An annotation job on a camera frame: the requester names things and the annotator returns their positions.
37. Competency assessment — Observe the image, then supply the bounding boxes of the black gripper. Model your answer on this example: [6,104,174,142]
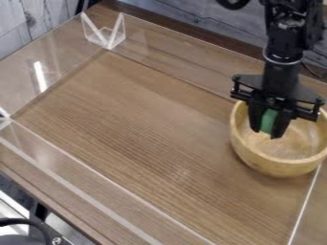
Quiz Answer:
[230,58,325,139]

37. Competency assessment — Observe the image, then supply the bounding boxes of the green rectangular stick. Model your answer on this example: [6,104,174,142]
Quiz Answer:
[261,109,278,134]

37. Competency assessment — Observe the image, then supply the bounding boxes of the wooden bowl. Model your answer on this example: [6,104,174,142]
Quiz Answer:
[230,101,327,178]

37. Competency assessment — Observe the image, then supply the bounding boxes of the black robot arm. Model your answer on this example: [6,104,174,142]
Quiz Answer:
[230,0,325,139]

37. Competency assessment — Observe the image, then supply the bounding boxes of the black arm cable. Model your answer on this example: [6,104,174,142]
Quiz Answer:
[301,60,327,80]

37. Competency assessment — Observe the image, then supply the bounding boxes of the clear acrylic corner bracket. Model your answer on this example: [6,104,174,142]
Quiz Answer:
[80,12,127,50]

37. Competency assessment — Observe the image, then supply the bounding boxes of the clear acrylic tray wall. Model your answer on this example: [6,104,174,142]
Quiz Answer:
[0,116,215,245]

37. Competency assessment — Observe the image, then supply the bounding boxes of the black metal frame bracket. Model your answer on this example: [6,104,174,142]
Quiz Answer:
[28,202,74,245]

